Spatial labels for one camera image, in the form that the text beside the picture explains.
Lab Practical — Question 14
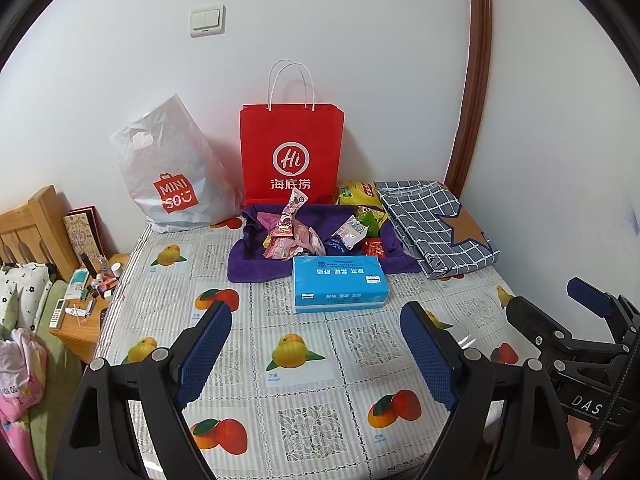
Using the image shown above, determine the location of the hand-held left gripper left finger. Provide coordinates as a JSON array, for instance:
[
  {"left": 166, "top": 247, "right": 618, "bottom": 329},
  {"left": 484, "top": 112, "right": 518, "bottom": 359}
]
[{"left": 52, "top": 301, "right": 233, "bottom": 480}]

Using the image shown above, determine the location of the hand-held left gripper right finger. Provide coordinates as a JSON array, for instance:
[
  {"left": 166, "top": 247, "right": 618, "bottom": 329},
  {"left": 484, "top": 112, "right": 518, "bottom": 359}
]
[{"left": 400, "top": 301, "right": 576, "bottom": 480}]

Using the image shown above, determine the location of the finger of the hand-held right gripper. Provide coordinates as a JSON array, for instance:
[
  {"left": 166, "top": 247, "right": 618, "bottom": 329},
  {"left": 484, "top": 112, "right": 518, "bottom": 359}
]
[
  {"left": 506, "top": 296, "right": 628, "bottom": 361},
  {"left": 567, "top": 276, "right": 640, "bottom": 333}
]

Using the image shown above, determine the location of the person's right hand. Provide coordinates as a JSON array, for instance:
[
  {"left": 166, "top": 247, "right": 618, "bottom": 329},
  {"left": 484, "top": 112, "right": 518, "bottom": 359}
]
[{"left": 570, "top": 415, "right": 640, "bottom": 480}]

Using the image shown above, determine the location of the purple towel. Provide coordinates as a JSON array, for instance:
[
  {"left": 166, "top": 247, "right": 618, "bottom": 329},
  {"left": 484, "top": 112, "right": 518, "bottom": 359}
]
[{"left": 227, "top": 203, "right": 423, "bottom": 283}]

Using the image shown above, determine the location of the fruit print tablecloth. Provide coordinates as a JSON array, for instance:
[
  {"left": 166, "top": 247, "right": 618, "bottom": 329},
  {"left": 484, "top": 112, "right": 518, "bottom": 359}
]
[{"left": 92, "top": 220, "right": 521, "bottom": 480}]

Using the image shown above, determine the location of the blue tissue pack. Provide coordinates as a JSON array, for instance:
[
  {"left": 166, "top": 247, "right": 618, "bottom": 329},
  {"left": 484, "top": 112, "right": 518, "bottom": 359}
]
[{"left": 292, "top": 255, "right": 389, "bottom": 314}]

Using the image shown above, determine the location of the pink snack packet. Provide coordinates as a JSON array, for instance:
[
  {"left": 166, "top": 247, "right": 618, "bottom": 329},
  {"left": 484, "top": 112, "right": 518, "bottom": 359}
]
[
  {"left": 282, "top": 191, "right": 307, "bottom": 221},
  {"left": 263, "top": 232, "right": 301, "bottom": 261},
  {"left": 295, "top": 225, "right": 326, "bottom": 256}
]

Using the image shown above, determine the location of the wooden nightstand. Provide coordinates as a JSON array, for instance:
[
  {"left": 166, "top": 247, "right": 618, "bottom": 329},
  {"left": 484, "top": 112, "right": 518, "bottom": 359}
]
[{"left": 47, "top": 252, "right": 131, "bottom": 363}]

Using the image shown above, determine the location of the grey checked cloth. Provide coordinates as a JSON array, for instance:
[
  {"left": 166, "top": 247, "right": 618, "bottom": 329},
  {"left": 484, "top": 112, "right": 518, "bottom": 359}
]
[{"left": 374, "top": 180, "right": 501, "bottom": 281}]

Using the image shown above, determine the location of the silver snack packet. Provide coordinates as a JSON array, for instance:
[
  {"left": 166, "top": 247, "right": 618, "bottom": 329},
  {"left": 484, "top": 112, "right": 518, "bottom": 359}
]
[{"left": 332, "top": 216, "right": 370, "bottom": 250}]

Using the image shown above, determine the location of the white remote control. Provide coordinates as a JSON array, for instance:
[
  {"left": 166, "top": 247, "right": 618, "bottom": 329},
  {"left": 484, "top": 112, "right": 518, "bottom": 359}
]
[{"left": 48, "top": 298, "right": 68, "bottom": 331}]

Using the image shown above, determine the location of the green blanket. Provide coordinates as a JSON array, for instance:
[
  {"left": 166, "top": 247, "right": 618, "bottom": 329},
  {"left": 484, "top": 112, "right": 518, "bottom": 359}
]
[{"left": 20, "top": 280, "right": 86, "bottom": 461}]

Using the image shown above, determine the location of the red book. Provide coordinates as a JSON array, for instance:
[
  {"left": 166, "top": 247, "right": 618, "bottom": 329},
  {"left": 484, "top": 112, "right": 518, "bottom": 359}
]
[{"left": 69, "top": 205, "right": 110, "bottom": 257}]

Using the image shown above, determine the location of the patterned book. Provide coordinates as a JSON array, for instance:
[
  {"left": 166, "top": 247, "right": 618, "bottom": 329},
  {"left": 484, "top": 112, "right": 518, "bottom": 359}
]
[{"left": 62, "top": 211, "right": 101, "bottom": 267}]

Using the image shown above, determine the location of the yellow chips bag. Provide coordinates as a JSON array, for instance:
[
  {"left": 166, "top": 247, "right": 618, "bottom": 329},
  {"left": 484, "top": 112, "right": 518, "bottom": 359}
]
[{"left": 334, "top": 181, "right": 386, "bottom": 211}]

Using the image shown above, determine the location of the pink cloth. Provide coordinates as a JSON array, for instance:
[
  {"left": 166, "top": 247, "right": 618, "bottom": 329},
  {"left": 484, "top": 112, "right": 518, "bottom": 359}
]
[{"left": 0, "top": 327, "right": 48, "bottom": 480}]

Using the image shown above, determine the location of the floral white quilt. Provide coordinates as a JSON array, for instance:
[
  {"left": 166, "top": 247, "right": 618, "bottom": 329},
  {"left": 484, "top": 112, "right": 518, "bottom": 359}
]
[{"left": 0, "top": 261, "right": 58, "bottom": 331}]

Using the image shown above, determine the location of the white plastic bag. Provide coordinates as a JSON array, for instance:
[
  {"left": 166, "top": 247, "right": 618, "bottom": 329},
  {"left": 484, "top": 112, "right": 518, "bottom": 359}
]
[{"left": 109, "top": 93, "right": 244, "bottom": 233}]

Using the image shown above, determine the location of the wooden bed headboard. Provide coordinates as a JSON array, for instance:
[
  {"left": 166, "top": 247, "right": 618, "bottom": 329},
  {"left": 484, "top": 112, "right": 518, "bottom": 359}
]
[{"left": 0, "top": 185, "right": 81, "bottom": 281}]

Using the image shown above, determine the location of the red paper bag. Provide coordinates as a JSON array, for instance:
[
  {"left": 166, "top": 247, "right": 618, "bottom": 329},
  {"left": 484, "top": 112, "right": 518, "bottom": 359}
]
[{"left": 239, "top": 60, "right": 346, "bottom": 207}]

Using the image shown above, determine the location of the brown wooden door frame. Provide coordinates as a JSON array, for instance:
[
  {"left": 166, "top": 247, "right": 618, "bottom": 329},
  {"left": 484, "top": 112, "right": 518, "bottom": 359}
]
[{"left": 444, "top": 0, "right": 493, "bottom": 191}]

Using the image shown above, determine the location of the white wall switch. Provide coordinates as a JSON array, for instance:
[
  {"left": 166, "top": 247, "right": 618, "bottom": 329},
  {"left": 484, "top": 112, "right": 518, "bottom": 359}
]
[{"left": 190, "top": 5, "right": 226, "bottom": 37}]

